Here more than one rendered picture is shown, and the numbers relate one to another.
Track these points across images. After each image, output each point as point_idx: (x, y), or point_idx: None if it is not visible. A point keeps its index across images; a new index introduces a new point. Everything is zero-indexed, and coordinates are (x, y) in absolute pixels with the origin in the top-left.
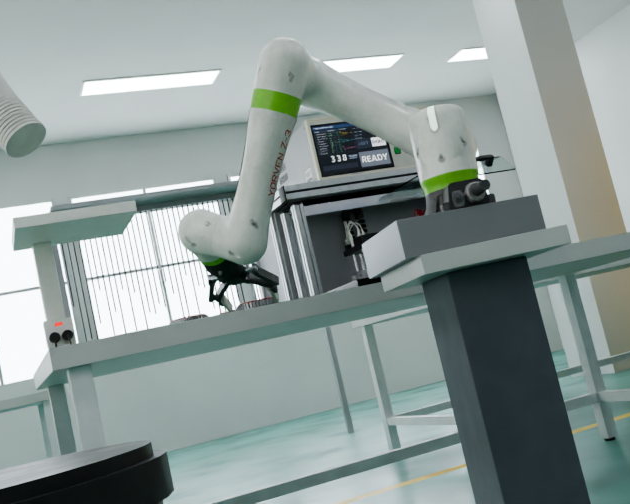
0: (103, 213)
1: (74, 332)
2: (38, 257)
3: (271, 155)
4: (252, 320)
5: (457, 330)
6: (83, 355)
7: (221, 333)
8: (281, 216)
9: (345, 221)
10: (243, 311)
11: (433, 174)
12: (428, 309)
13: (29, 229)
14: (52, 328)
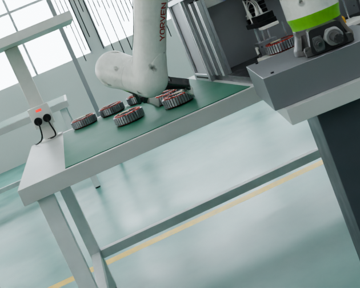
0: (47, 27)
1: (51, 114)
2: (11, 60)
3: (155, 7)
4: (168, 134)
5: (329, 153)
6: (44, 190)
7: (146, 150)
8: (188, 6)
9: (243, 1)
10: (160, 129)
11: (295, 17)
12: (307, 121)
13: None
14: (35, 114)
